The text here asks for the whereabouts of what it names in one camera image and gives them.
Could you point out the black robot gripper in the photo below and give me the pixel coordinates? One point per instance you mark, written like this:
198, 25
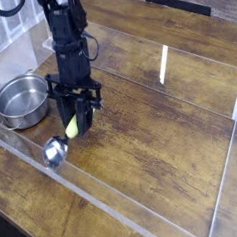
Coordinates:
74, 82

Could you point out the green handled metal spoon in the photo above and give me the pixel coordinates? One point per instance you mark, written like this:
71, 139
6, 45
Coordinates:
56, 148

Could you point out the small stainless steel pot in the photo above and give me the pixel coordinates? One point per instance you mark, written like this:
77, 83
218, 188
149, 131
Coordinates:
24, 101

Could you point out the clear acrylic triangle stand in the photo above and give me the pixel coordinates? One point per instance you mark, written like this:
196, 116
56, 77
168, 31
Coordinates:
48, 42

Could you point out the black strip on table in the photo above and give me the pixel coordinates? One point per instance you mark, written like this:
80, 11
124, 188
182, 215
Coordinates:
184, 5

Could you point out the clear acrylic front barrier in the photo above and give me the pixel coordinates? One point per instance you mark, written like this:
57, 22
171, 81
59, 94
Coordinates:
135, 215

